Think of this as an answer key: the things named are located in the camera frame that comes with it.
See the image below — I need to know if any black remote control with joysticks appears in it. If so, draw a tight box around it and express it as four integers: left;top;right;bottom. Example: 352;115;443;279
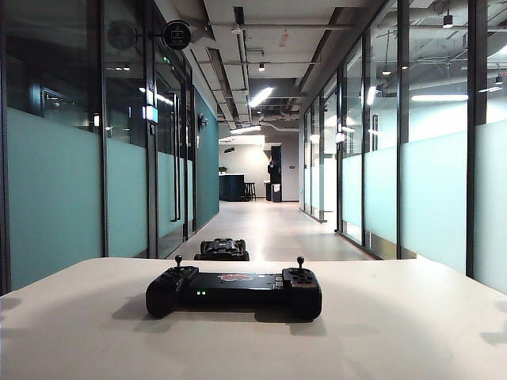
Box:
145;255;323;321

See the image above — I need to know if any black quadruped robot dog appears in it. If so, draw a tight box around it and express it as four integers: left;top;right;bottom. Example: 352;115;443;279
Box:
193;237;250;261

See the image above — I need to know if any dark blue bar counter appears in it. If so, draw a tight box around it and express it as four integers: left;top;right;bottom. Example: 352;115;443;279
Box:
219;173;246;202

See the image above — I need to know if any tall black cabinet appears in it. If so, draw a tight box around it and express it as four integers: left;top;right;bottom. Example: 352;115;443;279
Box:
270;145;284;203

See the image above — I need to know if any linear ceiling light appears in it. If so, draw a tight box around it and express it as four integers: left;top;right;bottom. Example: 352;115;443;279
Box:
248;86;275;108

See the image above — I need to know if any round black hanging sign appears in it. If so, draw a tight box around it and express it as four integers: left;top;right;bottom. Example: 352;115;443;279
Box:
161;19;193;50

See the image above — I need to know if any long vertical door handle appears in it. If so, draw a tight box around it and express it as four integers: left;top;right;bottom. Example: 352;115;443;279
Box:
169;91;182;222

